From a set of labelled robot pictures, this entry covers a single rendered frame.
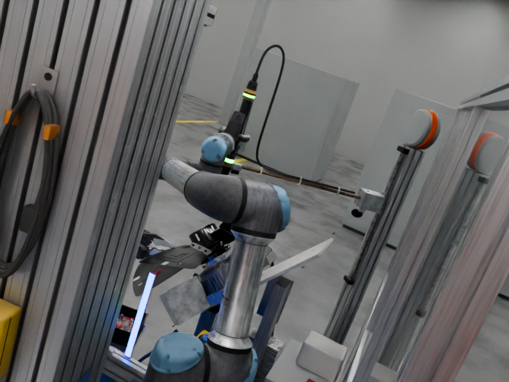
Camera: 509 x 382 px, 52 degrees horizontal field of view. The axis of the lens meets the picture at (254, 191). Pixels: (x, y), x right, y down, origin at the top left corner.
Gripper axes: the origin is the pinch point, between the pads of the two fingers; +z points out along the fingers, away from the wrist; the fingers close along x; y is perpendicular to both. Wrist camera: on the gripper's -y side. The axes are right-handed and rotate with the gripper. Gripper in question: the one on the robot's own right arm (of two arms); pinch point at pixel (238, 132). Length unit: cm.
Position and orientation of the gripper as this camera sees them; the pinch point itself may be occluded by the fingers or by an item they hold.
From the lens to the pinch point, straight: 192.3
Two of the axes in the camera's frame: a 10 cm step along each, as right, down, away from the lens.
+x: 9.3, 3.5, -1.0
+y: -3.2, 9.1, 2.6
